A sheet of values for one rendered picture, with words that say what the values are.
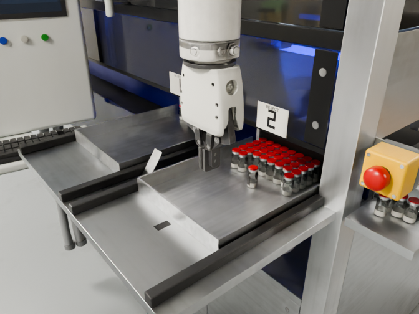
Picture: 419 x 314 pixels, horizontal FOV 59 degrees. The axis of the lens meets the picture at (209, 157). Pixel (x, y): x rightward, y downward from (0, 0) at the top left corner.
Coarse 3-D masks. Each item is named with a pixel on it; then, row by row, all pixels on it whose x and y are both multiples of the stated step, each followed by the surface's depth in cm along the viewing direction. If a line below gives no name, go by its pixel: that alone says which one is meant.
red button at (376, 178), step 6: (372, 168) 60; (378, 168) 59; (384, 168) 60; (366, 174) 60; (372, 174) 59; (378, 174) 59; (384, 174) 59; (366, 180) 61; (372, 180) 60; (378, 180) 59; (384, 180) 59; (372, 186) 60; (378, 186) 59; (384, 186) 59
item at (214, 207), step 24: (240, 144) 94; (168, 168) 81; (192, 168) 86; (216, 168) 87; (144, 192) 76; (168, 192) 78; (192, 192) 78; (216, 192) 78; (240, 192) 78; (264, 192) 78; (312, 192) 73; (168, 216) 70; (192, 216) 70; (216, 216) 70; (240, 216) 70; (264, 216) 65; (216, 240) 59
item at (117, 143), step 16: (144, 112) 112; (160, 112) 116; (176, 112) 120; (80, 128) 101; (96, 128) 104; (112, 128) 107; (128, 128) 109; (144, 128) 109; (160, 128) 109; (176, 128) 109; (80, 144) 100; (96, 144) 100; (112, 144) 100; (128, 144) 100; (144, 144) 100; (160, 144) 100; (176, 144) 92; (192, 144) 95; (112, 160) 85; (128, 160) 84; (144, 160) 87
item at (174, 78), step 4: (172, 72) 102; (172, 76) 102; (176, 76) 101; (180, 76) 99; (172, 80) 103; (176, 80) 101; (172, 84) 104; (176, 84) 102; (172, 88) 104; (176, 88) 102; (172, 92) 105; (176, 92) 103
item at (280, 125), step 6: (258, 102) 79; (258, 108) 80; (264, 108) 79; (270, 108) 77; (276, 108) 76; (258, 114) 80; (264, 114) 79; (270, 114) 78; (276, 114) 76; (282, 114) 75; (288, 114) 74; (258, 120) 81; (264, 120) 80; (270, 120) 78; (276, 120) 77; (282, 120) 76; (258, 126) 82; (264, 126) 80; (276, 126) 77; (282, 126) 76; (276, 132) 78; (282, 132) 76
